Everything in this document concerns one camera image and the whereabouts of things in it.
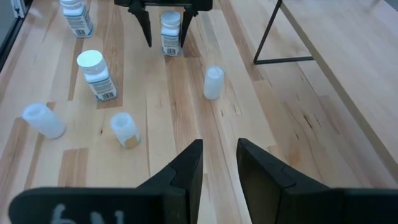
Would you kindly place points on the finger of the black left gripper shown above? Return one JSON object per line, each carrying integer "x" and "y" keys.
{"x": 186, "y": 21}
{"x": 143, "y": 21}

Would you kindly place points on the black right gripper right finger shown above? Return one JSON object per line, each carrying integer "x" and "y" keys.
{"x": 273, "y": 199}

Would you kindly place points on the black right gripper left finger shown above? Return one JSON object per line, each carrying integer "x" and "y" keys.
{"x": 174, "y": 193}

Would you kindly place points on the white melatonin bottle blue label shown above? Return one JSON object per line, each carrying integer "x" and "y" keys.
{"x": 170, "y": 37}
{"x": 99, "y": 81}
{"x": 77, "y": 21}

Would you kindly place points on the small translucent white pill bottle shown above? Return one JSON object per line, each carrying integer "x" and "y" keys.
{"x": 214, "y": 84}
{"x": 124, "y": 127}

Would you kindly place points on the large translucent white pill bottle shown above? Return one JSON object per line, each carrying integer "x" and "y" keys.
{"x": 43, "y": 120}

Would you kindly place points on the wooden table black frame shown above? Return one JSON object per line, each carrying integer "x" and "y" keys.
{"x": 342, "y": 46}

